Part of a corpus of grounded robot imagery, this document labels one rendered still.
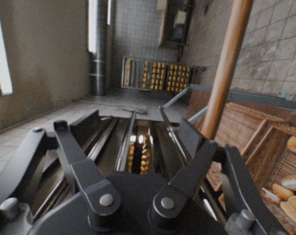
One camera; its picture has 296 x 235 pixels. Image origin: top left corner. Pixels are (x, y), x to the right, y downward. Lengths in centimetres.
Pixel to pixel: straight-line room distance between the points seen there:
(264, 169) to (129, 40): 512
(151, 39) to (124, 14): 123
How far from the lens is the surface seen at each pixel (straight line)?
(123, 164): 74
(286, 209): 90
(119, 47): 535
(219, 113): 28
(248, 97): 77
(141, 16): 555
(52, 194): 81
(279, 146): 89
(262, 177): 95
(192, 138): 16
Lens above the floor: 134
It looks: 4 degrees down
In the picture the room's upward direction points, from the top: 84 degrees counter-clockwise
